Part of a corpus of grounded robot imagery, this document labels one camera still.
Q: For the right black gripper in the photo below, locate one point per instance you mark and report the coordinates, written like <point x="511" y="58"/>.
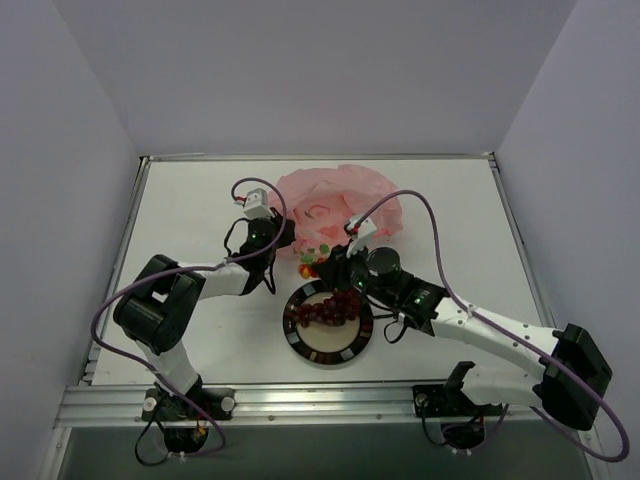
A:
<point x="332" y="266"/>

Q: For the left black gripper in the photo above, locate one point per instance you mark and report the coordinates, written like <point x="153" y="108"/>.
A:
<point x="282" y="232"/>

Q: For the orange fake fruit with leaves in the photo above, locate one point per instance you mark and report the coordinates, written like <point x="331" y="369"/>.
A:
<point x="312" y="260"/>

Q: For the red fake grape bunch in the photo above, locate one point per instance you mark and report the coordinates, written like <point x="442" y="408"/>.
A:
<point x="331" y="308"/>

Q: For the pink plastic bag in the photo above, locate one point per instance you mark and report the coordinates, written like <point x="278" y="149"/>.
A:
<point x="321" y="200"/>

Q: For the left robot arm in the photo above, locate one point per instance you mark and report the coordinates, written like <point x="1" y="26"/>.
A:
<point x="156" y="315"/>

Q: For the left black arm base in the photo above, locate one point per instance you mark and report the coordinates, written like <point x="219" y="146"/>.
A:
<point x="188" y="425"/>

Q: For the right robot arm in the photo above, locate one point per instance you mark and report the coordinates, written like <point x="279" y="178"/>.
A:
<point x="561" y="372"/>

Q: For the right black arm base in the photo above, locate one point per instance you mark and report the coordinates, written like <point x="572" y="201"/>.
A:
<point x="448" y="419"/>

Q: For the dark rimmed beige plate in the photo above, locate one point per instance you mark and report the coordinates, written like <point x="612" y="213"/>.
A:
<point x="328" y="344"/>

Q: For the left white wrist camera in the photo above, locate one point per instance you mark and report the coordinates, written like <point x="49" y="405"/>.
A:
<point x="255" y="204"/>

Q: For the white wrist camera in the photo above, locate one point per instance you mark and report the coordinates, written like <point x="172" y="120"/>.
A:
<point x="360" y="231"/>
<point x="255" y="204"/>

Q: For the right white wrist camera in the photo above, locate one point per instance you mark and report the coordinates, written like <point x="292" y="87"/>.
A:
<point x="360" y="231"/>

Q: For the aluminium front rail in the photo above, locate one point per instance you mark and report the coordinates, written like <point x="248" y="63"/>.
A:
<point x="254" y="404"/>

